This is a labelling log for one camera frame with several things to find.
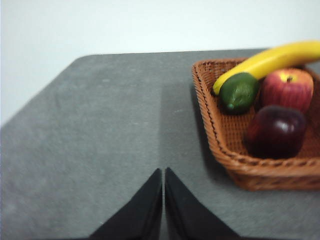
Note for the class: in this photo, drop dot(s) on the dark purple plum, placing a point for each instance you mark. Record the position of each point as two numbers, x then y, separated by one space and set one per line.
277 132

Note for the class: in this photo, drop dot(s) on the green avocado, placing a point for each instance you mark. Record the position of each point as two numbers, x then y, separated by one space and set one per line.
238 93

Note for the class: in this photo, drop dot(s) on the red yellow apple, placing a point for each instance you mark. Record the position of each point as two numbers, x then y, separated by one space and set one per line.
287 91

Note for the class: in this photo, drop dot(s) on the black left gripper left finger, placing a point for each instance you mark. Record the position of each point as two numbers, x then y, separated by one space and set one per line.
140 212

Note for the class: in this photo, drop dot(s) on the brown wicker basket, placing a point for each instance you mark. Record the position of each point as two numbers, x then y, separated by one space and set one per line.
225 140

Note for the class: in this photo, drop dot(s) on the yellow banana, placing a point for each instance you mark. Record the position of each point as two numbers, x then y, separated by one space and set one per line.
270 60

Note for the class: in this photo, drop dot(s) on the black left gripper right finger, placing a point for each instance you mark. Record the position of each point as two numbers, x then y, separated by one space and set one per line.
187 215

